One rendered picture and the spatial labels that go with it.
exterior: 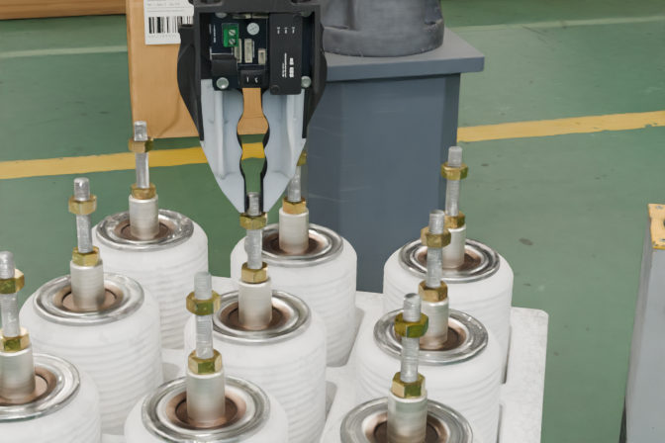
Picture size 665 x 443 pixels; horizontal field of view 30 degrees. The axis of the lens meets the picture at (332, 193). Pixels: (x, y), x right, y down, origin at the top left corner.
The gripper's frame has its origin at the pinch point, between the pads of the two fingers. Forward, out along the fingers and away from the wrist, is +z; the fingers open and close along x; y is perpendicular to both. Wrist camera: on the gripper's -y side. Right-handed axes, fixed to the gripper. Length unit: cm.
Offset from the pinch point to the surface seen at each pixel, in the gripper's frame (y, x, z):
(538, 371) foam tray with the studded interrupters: -2.8, 21.0, 16.4
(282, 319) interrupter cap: 1.2, 1.8, 9.1
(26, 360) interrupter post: 9.1, -13.9, 6.9
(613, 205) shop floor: -74, 52, 34
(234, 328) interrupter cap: 2.3, -1.5, 9.1
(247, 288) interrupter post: 1.5, -0.5, 6.5
